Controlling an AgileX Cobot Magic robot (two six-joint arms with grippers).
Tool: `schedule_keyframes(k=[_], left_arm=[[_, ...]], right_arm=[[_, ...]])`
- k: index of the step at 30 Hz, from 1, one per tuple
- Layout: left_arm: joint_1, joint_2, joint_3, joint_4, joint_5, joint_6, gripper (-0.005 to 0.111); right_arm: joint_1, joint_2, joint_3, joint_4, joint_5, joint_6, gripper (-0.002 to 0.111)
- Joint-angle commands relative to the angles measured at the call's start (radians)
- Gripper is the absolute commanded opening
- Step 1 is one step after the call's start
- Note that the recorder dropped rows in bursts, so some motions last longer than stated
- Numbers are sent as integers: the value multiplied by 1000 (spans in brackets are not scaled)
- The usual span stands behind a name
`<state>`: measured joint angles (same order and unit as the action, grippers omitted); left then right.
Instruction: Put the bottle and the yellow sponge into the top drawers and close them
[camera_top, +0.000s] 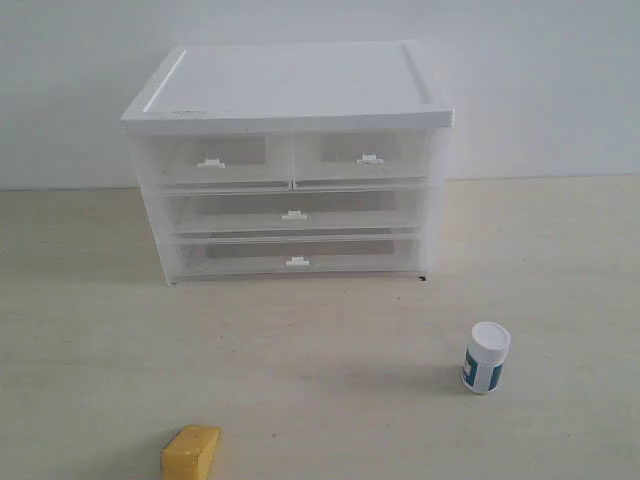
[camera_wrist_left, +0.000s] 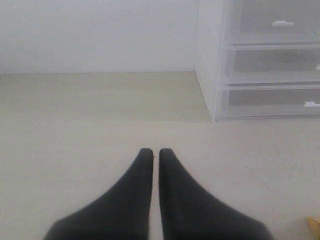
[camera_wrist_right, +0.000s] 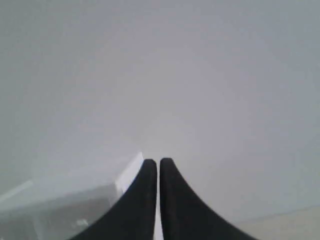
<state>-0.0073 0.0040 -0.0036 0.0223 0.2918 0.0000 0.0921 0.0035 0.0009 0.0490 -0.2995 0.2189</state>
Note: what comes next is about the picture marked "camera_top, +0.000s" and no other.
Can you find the clear wide drawer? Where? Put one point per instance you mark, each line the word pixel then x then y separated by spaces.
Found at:
pixel 319 254
pixel 314 210

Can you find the clear middle wide drawer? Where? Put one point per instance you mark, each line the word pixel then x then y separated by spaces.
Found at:
pixel 314 210

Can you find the white bottle teal label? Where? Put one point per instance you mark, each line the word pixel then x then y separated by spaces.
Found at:
pixel 485 355

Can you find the yellow wedge block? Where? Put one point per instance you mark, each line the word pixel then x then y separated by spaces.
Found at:
pixel 191 453

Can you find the clear bottom wide drawer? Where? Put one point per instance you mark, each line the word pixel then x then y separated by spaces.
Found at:
pixel 319 254

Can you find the white plastic drawer cabinet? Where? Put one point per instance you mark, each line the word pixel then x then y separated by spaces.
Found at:
pixel 284 90

